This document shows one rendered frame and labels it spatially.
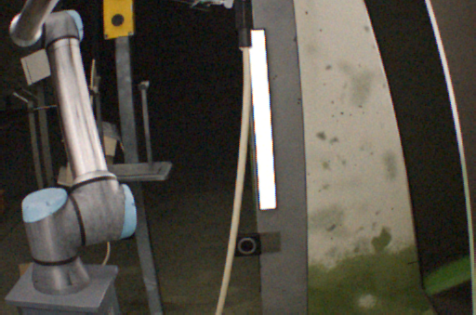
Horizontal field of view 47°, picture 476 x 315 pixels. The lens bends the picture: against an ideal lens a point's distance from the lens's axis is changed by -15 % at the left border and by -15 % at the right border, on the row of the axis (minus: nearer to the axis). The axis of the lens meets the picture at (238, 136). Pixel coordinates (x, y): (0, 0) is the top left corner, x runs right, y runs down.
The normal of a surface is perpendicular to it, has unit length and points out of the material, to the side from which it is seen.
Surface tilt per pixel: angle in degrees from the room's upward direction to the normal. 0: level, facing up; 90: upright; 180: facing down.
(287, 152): 90
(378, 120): 90
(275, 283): 90
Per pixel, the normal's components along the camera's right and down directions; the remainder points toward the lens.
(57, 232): 0.52, 0.13
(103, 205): 0.37, -0.39
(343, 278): -0.01, 0.19
